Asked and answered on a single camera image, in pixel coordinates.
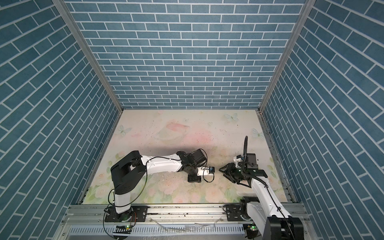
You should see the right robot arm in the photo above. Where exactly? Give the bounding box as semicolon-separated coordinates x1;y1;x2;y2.
219;153;305;240

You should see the aluminium front rail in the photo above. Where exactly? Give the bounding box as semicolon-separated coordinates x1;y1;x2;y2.
53;202;319;240

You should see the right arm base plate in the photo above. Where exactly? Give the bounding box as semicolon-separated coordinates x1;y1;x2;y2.
222;202;267;222

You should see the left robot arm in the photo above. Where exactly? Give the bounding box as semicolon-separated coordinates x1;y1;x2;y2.
110;149;215;214

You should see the right controller board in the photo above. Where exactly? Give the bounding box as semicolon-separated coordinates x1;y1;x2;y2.
243;224;263;240

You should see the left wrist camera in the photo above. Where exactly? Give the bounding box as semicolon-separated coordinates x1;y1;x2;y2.
197;167;215;177

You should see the controller board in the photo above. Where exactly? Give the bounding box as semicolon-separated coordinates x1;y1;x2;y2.
113;225;133;240
243;224;263;240

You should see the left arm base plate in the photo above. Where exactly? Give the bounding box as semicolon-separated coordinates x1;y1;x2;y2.
104;206;148;223

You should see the left controller board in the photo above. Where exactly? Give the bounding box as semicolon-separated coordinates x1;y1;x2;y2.
113;225;133;240

